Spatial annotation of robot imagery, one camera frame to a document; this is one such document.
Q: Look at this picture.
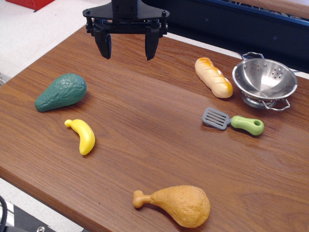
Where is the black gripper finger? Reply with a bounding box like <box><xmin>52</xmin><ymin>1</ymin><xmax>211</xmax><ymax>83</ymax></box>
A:
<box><xmin>94</xmin><ymin>28</ymin><xmax>112</xmax><ymax>59</ymax></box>
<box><xmin>145</xmin><ymin>30</ymin><xmax>159</xmax><ymax>60</ymax></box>

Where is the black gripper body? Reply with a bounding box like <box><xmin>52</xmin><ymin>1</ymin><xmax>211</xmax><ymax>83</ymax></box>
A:
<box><xmin>83</xmin><ymin>0</ymin><xmax>169</xmax><ymax>37</ymax></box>

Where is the yellow toy banana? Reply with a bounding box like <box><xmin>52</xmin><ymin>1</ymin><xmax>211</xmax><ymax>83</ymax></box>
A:
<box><xmin>64</xmin><ymin>119</ymin><xmax>96</xmax><ymax>155</ymax></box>

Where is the steel colander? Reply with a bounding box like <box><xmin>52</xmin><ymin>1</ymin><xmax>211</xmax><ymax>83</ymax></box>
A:
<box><xmin>232</xmin><ymin>52</ymin><xmax>298</xmax><ymax>112</ymax></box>

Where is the green toy avocado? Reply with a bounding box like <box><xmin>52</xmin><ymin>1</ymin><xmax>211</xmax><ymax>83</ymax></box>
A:
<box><xmin>34</xmin><ymin>73</ymin><xmax>87</xmax><ymax>112</ymax></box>

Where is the red box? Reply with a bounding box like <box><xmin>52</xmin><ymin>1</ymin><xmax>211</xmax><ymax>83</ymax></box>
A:
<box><xmin>6</xmin><ymin>0</ymin><xmax>54</xmax><ymax>11</ymax></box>

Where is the toy bread loaf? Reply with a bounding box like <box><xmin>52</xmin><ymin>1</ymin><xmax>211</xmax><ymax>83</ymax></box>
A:
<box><xmin>195</xmin><ymin>57</ymin><xmax>233</xmax><ymax>99</ymax></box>

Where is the grey green toy spatula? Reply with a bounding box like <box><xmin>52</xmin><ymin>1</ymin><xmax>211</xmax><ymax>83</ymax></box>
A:
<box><xmin>202</xmin><ymin>107</ymin><xmax>264</xmax><ymax>136</ymax></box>

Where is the orange toy chicken drumstick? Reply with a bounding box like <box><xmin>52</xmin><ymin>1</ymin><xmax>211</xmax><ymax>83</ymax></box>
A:
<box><xmin>132</xmin><ymin>185</ymin><xmax>211</xmax><ymax>228</ymax></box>

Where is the dark blue metal frame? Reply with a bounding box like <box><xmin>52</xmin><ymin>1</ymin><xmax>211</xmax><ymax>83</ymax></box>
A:
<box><xmin>145</xmin><ymin>0</ymin><xmax>309</xmax><ymax>73</ymax></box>

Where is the black braided cable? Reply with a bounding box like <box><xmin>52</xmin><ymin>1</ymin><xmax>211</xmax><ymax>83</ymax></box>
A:
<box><xmin>0</xmin><ymin>195</ymin><xmax>8</xmax><ymax>232</ymax></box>

